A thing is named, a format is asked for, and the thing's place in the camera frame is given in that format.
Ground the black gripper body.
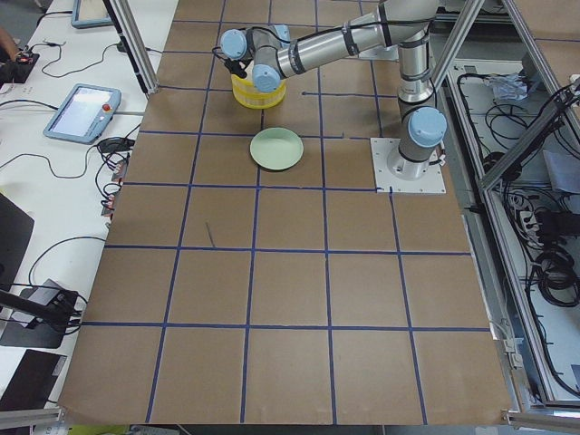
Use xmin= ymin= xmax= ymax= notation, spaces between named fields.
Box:
xmin=226 ymin=59 xmax=247 ymax=78

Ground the yellow steamer basket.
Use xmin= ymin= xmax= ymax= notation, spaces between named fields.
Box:
xmin=230 ymin=75 xmax=286 ymax=92
xmin=233 ymin=89 xmax=286 ymax=110

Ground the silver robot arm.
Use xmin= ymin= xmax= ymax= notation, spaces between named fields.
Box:
xmin=214 ymin=1 xmax=447 ymax=180

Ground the mint green bowl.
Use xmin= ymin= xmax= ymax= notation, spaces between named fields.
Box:
xmin=249 ymin=127 xmax=305 ymax=171

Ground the far blue teach pendant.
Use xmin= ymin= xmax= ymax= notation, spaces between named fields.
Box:
xmin=71 ymin=0 xmax=113 ymax=29

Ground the blue teach pendant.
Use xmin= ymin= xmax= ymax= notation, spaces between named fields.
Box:
xmin=71 ymin=0 xmax=113 ymax=29
xmin=43 ymin=83 xmax=121 ymax=144

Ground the near blue teach pendant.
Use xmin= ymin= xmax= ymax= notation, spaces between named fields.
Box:
xmin=43 ymin=83 xmax=121 ymax=144

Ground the aluminium frame post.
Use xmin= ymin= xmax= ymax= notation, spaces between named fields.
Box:
xmin=103 ymin=0 xmax=159 ymax=95

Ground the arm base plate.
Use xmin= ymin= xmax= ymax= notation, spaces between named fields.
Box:
xmin=370 ymin=138 xmax=446 ymax=195

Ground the black camera stand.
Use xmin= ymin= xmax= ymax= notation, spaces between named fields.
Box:
xmin=1 ymin=280 xmax=86 ymax=349

